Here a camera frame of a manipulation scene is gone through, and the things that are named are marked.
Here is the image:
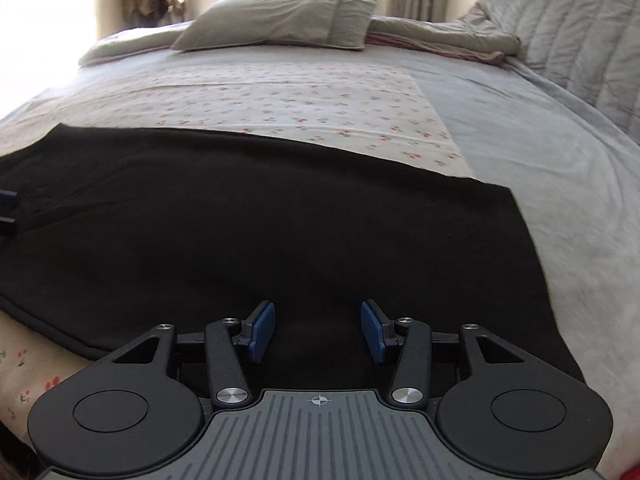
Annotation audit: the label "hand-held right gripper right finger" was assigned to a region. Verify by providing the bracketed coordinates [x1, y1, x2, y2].
[361, 299, 526, 406]

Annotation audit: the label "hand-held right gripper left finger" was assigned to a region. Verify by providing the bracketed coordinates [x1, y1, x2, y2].
[112, 300, 278, 407]

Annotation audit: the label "black pants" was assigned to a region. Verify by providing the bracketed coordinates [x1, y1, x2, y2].
[0, 123, 586, 387]

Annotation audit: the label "cherry print sheet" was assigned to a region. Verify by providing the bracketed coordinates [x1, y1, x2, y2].
[0, 62, 468, 443]

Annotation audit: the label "grey bed sheet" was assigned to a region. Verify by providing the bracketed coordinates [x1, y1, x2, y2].
[0, 42, 640, 480]

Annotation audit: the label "flat grey pillow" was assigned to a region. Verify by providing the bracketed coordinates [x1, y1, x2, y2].
[78, 16, 522, 67]

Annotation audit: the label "grey quilted blanket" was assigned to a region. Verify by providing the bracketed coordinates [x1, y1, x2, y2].
[460, 0, 640, 137]

